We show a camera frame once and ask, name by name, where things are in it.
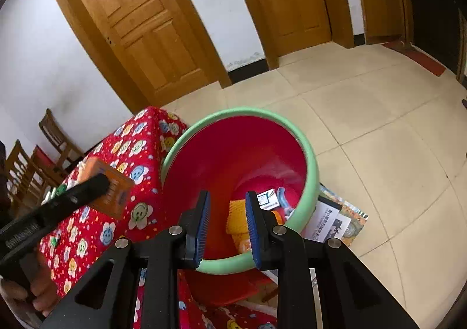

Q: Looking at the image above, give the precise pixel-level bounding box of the orange cardboard box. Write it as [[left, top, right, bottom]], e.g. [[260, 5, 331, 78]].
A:
[[77, 157, 135, 219]]

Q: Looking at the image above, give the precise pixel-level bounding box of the yellow foam net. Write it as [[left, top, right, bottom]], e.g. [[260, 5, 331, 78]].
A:
[[226, 199, 249, 235]]

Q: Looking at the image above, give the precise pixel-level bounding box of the blue plastic shoehorn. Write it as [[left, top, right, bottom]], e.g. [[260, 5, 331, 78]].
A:
[[276, 186, 295, 221]]

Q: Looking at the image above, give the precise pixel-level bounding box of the white cardboard box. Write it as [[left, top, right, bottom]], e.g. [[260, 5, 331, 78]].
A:
[[257, 188, 280, 211]]

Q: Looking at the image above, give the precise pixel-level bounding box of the person's left hand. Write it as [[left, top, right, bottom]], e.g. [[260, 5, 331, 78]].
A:
[[1, 252, 60, 317]]

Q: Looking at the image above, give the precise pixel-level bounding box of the wooden dining chair near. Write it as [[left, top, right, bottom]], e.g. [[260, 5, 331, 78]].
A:
[[6, 140, 63, 217]]

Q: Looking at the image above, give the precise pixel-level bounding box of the wooden dining chair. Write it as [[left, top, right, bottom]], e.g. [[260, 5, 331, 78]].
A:
[[6, 140, 63, 217], [38, 108, 85, 171]]

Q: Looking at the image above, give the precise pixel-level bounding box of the red smiley flower tablecloth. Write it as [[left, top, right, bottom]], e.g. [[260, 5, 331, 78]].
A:
[[38, 105, 282, 329]]

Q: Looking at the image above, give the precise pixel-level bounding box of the printed paper on floor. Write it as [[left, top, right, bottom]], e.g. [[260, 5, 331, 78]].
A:
[[302, 184, 369, 247]]

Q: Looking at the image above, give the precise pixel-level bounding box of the wooden dining chair far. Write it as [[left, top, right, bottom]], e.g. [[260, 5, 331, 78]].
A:
[[38, 108, 85, 171]]

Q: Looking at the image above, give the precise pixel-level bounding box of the red bin with green rim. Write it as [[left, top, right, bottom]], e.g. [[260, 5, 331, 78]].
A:
[[161, 107, 319, 275]]

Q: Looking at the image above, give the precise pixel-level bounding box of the wooden door centre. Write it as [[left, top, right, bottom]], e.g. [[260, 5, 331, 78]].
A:
[[56, 0, 231, 113]]

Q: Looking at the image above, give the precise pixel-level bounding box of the small wooden cabinet door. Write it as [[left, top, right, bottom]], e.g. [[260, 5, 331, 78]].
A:
[[360, 0, 404, 45]]

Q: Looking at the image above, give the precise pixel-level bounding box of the green toy keychain figure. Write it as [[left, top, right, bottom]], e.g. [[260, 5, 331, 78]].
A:
[[41, 183, 67, 205]]

